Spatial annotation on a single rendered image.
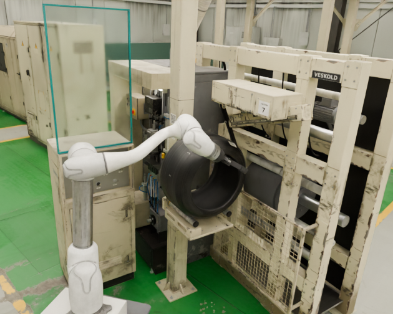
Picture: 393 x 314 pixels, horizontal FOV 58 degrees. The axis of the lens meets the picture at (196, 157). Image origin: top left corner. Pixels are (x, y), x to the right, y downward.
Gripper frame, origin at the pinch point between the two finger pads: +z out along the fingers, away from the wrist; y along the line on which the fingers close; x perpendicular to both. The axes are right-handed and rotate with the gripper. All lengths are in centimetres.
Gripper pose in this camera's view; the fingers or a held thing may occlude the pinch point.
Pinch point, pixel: (236, 167)
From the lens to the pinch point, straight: 199.0
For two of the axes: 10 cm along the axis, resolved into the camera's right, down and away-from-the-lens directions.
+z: 6.5, 3.8, 6.6
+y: 5.8, 3.0, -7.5
